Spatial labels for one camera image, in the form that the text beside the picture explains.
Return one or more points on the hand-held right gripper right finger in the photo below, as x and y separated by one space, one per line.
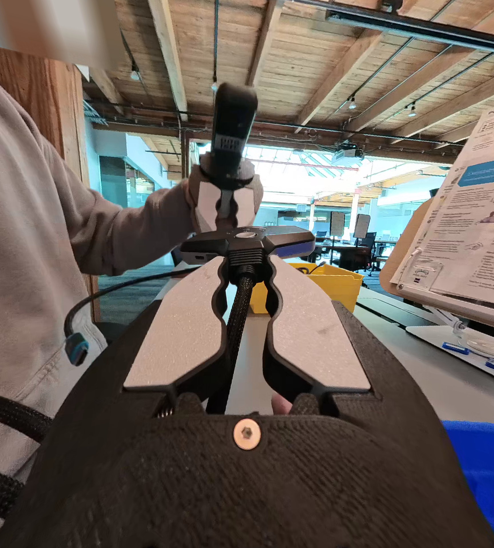
315 338

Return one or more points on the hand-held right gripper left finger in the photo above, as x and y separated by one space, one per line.
178 334

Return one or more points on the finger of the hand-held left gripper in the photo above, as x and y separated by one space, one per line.
244 203
207 205

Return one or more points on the yellow plastic bin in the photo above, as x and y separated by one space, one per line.
336 287

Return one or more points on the person's left forearm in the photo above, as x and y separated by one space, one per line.
135 231

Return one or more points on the person's right hand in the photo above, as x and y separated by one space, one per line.
282 404

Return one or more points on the black office chair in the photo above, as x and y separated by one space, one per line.
367 252

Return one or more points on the ceiling projector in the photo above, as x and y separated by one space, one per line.
347 156

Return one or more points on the clear round disc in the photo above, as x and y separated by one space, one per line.
486 347

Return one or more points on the wooden pillar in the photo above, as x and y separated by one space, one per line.
45 94

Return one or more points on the person's grey hoodie torso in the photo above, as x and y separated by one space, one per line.
11 214

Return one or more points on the printed instruction papers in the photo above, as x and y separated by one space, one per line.
478 222

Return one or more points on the blue plastic bin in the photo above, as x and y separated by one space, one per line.
486 471

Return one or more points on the black ceiling rail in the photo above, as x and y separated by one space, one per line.
422 30

